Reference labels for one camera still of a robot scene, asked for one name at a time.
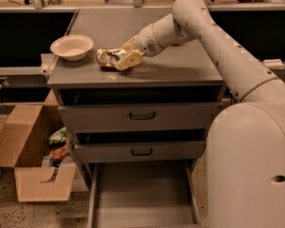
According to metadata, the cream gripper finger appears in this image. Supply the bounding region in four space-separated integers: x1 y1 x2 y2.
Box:
122 39 137 50
115 49 143 70

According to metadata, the orange gold can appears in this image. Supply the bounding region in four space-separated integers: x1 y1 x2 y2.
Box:
97 48 126 67

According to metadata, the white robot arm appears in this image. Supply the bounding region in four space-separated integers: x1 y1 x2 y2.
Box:
115 0 285 228

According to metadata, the grey top drawer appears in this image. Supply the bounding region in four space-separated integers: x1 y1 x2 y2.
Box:
59 102 219 133

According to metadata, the grey drawer cabinet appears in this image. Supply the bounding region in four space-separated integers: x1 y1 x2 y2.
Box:
47 7 227 188

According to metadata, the grey middle drawer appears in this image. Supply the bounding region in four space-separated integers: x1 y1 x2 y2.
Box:
74 141 205 163

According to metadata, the grey open bottom drawer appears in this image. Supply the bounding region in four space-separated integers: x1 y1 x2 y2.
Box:
87 161 202 228

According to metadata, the white bowl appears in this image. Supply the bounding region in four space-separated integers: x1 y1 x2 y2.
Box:
50 34 94 62

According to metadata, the green snack bag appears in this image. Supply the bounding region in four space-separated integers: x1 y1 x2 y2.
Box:
48 127 67 144

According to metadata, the orange snack bag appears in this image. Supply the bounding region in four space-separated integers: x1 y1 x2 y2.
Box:
49 147 68 162

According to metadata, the white power strip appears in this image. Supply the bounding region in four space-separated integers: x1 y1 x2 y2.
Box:
263 59 285 68

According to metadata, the open cardboard box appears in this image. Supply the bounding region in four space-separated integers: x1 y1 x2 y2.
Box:
0 92 76 202

